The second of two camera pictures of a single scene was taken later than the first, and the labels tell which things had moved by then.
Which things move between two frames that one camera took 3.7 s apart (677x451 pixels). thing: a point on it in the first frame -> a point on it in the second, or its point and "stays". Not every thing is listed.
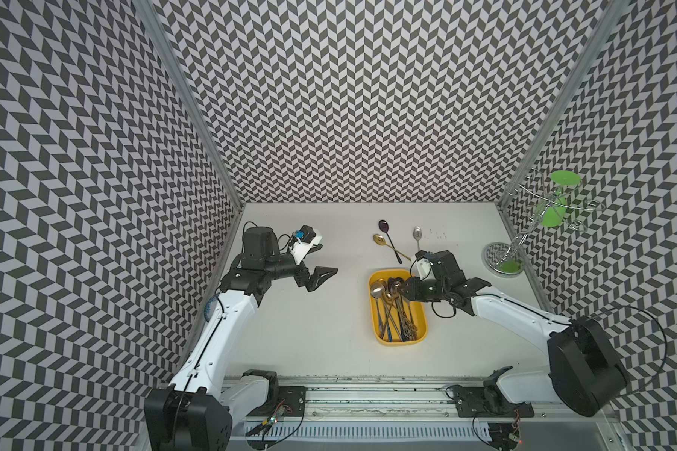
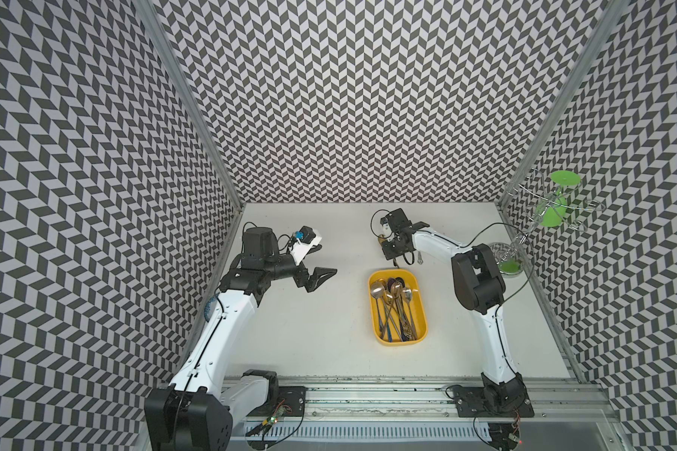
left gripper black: [312, 282] stays
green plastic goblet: [554, 211] stays
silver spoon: [377, 289] stays
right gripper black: [413, 292] -> [388, 253]
